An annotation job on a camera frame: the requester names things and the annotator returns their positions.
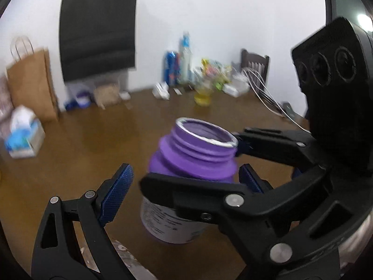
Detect purple bottle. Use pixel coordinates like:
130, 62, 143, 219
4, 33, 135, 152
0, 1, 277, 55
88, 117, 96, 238
140, 118, 238, 245

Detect white charging cable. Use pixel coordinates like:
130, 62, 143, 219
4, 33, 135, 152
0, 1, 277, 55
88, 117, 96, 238
241, 66, 311, 132

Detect black paper bag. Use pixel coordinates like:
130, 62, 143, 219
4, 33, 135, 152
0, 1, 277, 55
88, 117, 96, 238
59, 0, 137, 83

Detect small blue white jar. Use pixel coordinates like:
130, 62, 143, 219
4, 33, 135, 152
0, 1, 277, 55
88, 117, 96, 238
75, 91, 92, 109

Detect blue drink can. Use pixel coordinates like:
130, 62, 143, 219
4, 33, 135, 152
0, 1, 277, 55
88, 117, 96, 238
164, 51, 180, 86

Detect clear jar of grains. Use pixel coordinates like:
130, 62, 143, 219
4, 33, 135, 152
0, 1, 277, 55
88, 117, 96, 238
93, 84, 121, 109

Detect glass of yellow drink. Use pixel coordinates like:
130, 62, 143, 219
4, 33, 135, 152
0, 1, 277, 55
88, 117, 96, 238
194, 79, 213, 107

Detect clear tall bottle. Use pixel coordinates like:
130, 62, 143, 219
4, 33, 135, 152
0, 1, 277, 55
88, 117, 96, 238
180, 32, 192, 84

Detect brown paper bag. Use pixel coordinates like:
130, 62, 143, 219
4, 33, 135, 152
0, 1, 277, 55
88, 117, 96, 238
6, 36, 59, 122

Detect dark wooden chair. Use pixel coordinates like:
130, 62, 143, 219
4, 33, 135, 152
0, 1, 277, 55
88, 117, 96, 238
240, 49, 270, 84

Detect blue tissue box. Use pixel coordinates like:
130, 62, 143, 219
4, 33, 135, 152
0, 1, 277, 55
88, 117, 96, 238
4, 105, 45, 159

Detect colourful snack packets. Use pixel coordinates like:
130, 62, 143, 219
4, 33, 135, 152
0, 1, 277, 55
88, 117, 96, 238
191, 58, 233, 91

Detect crumpled white tissue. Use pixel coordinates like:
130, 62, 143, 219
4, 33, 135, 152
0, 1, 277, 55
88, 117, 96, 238
152, 82, 170, 101

